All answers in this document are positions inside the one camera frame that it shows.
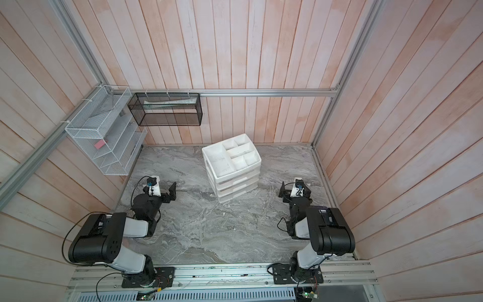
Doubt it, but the black mesh wall basket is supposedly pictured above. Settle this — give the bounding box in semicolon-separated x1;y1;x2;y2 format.
128;92;203;127

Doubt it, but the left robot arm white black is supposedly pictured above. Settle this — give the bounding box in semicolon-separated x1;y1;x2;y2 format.
62;177;177;286

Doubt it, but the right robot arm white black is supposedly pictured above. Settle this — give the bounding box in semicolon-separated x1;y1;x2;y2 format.
270;179;355;284

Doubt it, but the aluminium front rail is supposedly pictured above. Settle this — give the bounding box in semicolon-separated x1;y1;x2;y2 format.
66;260;379;293

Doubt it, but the white wire wall shelf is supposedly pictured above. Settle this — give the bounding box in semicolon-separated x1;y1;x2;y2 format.
65;85;147;176

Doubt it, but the white plastic drawer organizer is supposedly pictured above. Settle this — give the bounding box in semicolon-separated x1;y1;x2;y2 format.
202;133;262;203

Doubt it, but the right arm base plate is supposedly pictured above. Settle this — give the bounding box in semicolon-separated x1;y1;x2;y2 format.
267;262;324;285

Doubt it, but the pink eraser block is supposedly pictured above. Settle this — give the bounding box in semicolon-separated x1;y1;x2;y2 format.
94;140;106;150

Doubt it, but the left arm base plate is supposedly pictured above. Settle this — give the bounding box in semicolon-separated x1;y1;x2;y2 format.
122;267;176;289

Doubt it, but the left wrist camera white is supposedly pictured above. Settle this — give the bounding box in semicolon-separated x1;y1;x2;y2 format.
143;176;161;197

